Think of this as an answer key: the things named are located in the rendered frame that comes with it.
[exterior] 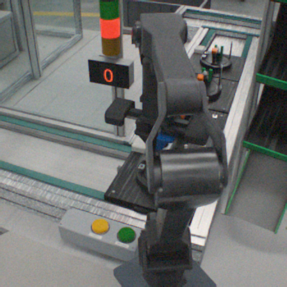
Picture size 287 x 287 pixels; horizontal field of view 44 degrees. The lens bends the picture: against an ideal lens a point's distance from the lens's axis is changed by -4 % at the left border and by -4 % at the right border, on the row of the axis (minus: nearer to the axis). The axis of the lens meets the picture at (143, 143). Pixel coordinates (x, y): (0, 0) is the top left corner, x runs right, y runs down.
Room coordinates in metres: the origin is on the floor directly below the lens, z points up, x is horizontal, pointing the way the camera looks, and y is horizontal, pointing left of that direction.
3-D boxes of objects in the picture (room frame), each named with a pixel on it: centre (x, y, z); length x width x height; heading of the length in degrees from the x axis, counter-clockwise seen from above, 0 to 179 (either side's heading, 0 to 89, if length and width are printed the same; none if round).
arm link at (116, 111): (0.53, -0.03, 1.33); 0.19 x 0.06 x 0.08; 69
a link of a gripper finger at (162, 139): (0.53, -0.04, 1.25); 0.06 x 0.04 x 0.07; 159
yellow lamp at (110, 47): (0.91, 0.09, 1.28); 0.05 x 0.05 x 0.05
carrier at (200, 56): (1.43, -0.31, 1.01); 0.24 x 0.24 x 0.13; 69
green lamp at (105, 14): (0.91, 0.09, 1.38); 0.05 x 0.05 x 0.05
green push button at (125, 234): (0.54, 0.04, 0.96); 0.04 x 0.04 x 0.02
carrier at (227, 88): (1.20, -0.23, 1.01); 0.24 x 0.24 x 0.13; 69
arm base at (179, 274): (0.36, -0.04, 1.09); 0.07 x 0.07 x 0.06; 34
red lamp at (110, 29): (0.91, 0.09, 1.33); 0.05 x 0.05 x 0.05
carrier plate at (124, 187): (0.74, -0.05, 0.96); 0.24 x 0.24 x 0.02; 69
